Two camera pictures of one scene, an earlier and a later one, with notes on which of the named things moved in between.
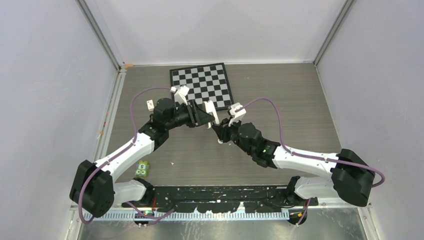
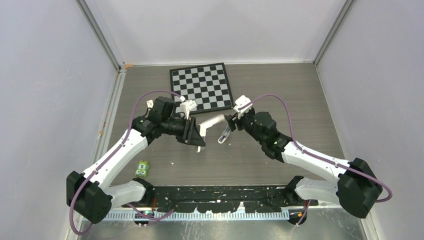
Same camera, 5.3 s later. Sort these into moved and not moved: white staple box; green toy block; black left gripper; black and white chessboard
Moved: black left gripper
Not moved: black and white chessboard; white staple box; green toy block
